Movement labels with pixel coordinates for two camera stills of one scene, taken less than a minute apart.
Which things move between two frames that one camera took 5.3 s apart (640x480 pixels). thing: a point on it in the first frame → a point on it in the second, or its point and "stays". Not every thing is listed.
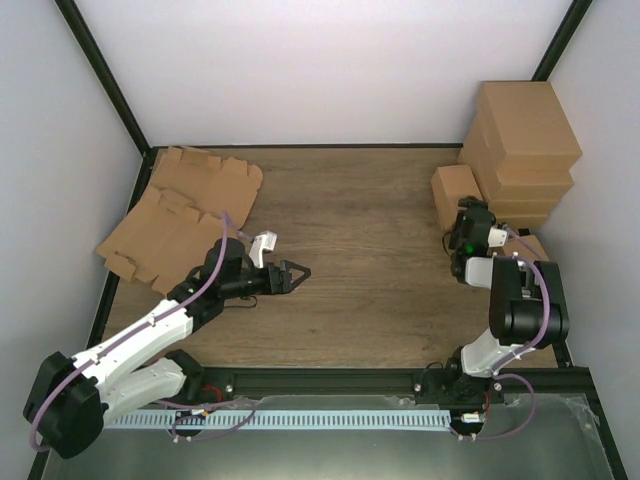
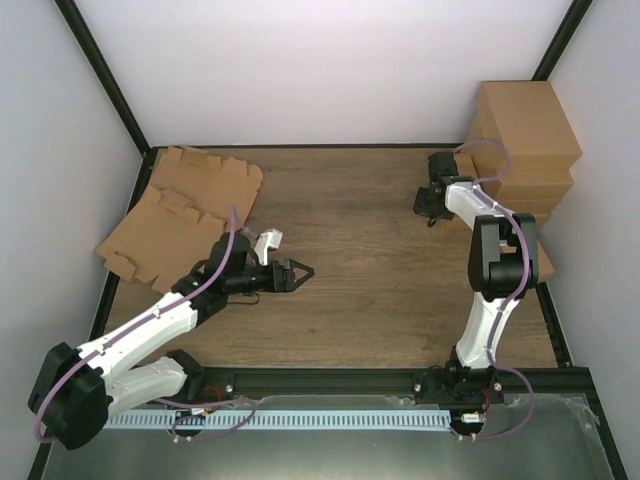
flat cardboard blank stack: x=227 y=188 stays
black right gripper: x=475 y=204 → x=419 y=207
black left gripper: x=283 y=285 stays
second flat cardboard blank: x=162 y=242 stays
